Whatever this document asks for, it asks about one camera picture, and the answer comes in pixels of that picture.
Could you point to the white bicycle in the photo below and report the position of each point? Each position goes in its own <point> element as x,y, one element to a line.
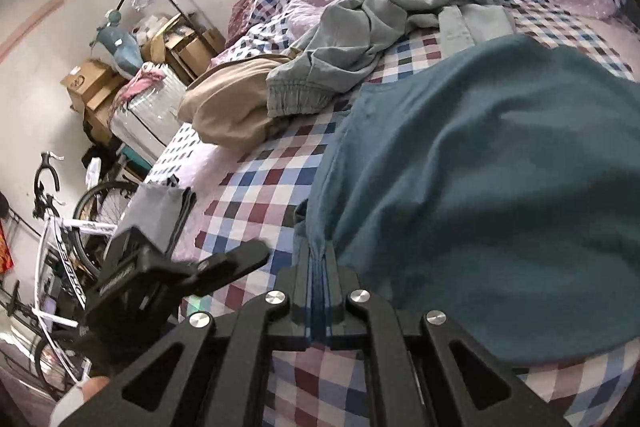
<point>70,255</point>

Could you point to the person left hand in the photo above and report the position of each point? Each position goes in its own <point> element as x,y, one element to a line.
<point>76,397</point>

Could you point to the blue plush toy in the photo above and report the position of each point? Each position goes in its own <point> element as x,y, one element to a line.
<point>118,42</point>

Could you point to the white storage basket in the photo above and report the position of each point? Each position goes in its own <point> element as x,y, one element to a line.
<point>144,114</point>

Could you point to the folded dark grey garment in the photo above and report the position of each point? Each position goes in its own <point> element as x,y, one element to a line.
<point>159,211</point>

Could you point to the grey green sweatshirt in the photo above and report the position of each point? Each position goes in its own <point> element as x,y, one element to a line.
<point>381,23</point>

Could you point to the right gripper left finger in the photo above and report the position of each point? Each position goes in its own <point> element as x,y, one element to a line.
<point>206,370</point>

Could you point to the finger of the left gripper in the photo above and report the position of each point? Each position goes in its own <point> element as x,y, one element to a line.
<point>219,270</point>

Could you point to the light blue elastic-cuff garment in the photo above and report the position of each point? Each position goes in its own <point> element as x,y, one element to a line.
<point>315,77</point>

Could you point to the plaid checkered bed sheet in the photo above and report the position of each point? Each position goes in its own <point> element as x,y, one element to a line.
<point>239,197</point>

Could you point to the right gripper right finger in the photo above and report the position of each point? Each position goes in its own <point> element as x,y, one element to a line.
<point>423,369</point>

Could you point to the teal blue shirt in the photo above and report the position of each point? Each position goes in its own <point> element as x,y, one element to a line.
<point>500,186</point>

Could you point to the cardboard boxes pile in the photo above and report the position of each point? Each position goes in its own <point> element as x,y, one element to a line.
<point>92,85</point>

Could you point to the beige khaki garment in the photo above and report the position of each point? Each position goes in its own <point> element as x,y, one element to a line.
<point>227,105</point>

